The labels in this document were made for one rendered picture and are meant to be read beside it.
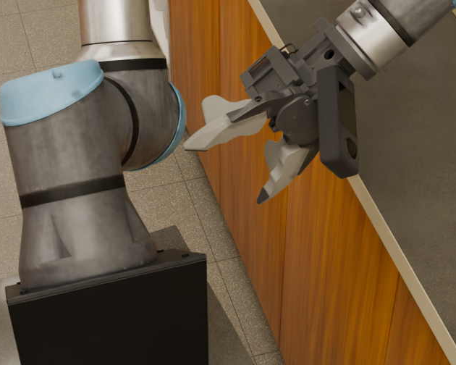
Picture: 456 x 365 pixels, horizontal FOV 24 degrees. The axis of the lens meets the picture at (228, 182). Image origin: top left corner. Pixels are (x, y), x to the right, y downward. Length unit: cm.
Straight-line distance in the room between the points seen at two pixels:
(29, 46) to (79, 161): 226
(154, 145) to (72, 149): 16
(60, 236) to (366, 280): 67
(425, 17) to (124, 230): 38
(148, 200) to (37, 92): 169
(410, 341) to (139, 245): 54
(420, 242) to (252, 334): 113
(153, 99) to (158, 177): 161
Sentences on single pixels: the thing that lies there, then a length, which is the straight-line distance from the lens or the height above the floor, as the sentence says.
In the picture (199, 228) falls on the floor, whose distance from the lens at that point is 271.
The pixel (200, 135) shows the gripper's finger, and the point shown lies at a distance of 109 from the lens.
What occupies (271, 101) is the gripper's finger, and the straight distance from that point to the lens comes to 109.
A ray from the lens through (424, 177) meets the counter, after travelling 150.
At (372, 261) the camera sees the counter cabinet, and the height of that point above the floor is 77.
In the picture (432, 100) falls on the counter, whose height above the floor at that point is 94.
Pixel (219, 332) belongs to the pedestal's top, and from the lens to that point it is 129.
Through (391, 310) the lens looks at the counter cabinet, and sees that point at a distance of 157.
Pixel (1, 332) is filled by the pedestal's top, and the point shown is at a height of 94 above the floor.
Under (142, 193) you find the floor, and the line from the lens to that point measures 281.
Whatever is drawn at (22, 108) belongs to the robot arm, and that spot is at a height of 124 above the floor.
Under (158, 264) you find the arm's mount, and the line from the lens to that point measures 108.
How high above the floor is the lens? 195
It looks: 43 degrees down
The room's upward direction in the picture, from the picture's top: straight up
